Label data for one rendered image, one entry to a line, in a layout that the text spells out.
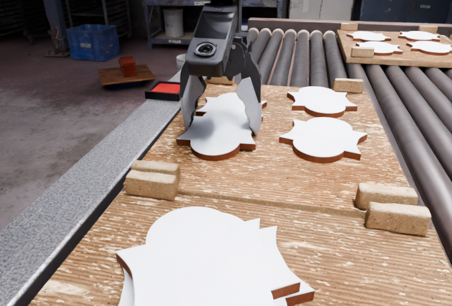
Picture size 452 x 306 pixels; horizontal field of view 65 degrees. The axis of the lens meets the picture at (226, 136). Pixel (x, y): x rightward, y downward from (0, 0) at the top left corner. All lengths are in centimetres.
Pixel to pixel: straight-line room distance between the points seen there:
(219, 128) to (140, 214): 20
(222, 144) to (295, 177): 11
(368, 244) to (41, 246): 34
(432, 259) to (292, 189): 16
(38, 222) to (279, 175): 29
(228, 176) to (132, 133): 23
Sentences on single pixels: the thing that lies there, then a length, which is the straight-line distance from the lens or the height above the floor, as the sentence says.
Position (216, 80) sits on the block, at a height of 94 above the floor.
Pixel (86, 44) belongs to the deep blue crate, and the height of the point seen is 21.
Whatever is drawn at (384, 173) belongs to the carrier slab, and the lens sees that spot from 51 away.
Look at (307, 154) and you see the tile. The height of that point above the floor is 95.
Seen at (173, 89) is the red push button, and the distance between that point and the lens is 79.
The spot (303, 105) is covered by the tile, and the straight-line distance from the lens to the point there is 66.
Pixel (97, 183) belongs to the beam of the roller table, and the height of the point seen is 92.
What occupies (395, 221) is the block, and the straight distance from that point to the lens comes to 40.
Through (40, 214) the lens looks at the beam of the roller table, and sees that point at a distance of 49.
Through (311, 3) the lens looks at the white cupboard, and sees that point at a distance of 506.
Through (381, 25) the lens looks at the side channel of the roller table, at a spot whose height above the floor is 95.
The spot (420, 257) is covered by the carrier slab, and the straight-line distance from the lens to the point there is 40.
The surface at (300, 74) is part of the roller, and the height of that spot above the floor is 92.
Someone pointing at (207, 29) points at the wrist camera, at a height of 111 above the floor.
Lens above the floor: 119
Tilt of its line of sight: 27 degrees down
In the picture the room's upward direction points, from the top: straight up
